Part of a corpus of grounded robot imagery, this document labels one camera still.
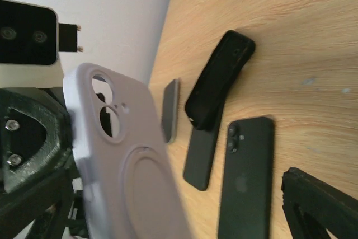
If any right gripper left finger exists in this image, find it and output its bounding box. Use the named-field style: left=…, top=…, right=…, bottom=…
left=1, top=87, right=73, bottom=238

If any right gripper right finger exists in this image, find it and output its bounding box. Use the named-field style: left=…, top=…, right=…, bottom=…
left=281, top=167, right=357, bottom=238

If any black phone camera side up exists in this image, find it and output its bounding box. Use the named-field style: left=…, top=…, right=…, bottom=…
left=218, top=116, right=275, bottom=238

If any lavender phone case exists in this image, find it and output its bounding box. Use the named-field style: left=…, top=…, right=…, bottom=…
left=63, top=63, right=192, bottom=238

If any black phone case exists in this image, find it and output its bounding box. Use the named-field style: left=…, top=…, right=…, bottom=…
left=185, top=30, right=256, bottom=130

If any small black phone left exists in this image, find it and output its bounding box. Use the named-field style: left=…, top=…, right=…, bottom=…
left=161, top=78, right=181, bottom=144

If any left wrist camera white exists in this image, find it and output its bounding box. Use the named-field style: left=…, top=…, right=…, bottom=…
left=0, top=0, right=83, bottom=88

